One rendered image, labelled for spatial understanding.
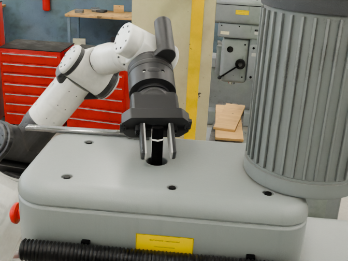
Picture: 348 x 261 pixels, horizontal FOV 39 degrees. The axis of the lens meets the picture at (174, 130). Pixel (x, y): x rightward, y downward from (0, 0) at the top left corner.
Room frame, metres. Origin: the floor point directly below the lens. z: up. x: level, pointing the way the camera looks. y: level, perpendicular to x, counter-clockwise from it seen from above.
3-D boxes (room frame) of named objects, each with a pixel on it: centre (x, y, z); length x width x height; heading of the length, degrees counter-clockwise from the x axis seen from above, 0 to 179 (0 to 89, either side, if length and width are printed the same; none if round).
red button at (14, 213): (0.80, 0.28, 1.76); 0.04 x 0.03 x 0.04; 176
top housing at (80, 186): (0.78, 0.01, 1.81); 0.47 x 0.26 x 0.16; 86
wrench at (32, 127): (0.90, 0.17, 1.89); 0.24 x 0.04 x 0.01; 88
